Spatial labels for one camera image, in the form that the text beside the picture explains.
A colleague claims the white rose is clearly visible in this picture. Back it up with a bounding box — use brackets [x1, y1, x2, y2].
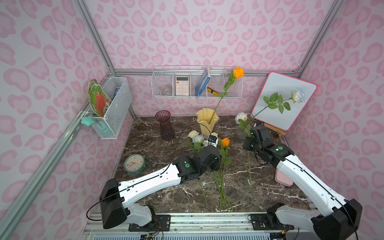
[235, 113, 254, 187]

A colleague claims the pink pencil case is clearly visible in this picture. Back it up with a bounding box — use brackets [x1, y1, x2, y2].
[275, 169, 294, 187]

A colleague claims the pale blue rose back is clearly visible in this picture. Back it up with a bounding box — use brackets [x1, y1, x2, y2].
[252, 88, 305, 118]

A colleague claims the pale blue rose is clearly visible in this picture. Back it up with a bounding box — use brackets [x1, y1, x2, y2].
[188, 135, 208, 207]
[252, 88, 305, 118]

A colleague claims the large orange rose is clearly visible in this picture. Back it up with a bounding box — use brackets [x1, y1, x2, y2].
[209, 67, 244, 124]

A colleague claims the teal round alarm clock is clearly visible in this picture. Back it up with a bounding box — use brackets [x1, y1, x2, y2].
[123, 154, 147, 175]

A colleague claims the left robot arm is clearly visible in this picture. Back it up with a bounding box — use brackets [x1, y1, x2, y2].
[99, 135, 222, 229]

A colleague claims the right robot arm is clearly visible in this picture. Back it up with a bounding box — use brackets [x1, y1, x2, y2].
[243, 126, 363, 240]

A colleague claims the pale blue rose left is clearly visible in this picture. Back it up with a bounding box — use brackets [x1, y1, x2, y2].
[188, 135, 208, 207]

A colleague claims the cream rose left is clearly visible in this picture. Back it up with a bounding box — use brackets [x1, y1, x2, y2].
[188, 131, 199, 139]

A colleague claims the wooden easel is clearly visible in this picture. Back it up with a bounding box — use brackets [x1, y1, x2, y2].
[264, 123, 286, 137]

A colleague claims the clear glass vase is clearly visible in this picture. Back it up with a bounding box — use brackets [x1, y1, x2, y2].
[235, 113, 255, 140]

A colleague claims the yellow flared vase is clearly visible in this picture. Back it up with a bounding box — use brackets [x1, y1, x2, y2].
[196, 108, 220, 137]

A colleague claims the dark red glass vase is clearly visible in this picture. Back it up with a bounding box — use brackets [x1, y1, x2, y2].
[155, 110, 175, 141]

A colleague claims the yellow utility knife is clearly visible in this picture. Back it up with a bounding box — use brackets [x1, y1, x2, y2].
[207, 87, 220, 97]

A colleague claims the white calculator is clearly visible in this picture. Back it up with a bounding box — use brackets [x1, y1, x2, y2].
[175, 76, 190, 97]

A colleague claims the blue book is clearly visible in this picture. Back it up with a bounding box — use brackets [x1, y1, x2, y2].
[195, 67, 211, 97]

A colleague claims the small glass jar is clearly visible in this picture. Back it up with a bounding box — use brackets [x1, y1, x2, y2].
[161, 86, 173, 96]

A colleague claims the green red picture plate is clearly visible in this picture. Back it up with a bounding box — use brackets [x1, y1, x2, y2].
[88, 79, 112, 117]

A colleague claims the whiteboard with pink frame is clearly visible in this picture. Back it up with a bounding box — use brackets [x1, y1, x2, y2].
[252, 72, 317, 131]

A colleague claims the clear wall shelf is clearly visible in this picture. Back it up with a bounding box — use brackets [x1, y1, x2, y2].
[151, 66, 243, 99]

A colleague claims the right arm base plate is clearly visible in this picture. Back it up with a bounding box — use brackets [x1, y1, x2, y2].
[247, 213, 295, 232]

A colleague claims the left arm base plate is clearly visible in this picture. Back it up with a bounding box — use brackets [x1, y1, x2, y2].
[129, 215, 171, 232]

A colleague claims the white wire basket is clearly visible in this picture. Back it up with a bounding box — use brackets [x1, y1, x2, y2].
[91, 77, 133, 140]

